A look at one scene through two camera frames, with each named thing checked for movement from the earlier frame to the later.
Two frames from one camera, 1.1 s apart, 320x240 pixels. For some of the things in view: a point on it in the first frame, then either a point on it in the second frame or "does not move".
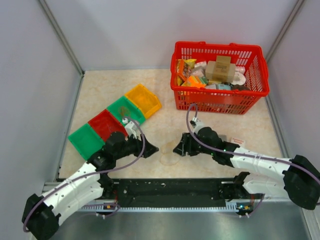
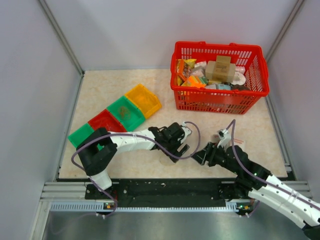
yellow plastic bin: (146, 100) does not move
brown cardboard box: (221, 70) does not move
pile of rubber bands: (123, 111) does not move
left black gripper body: (137, 148) → (174, 145)
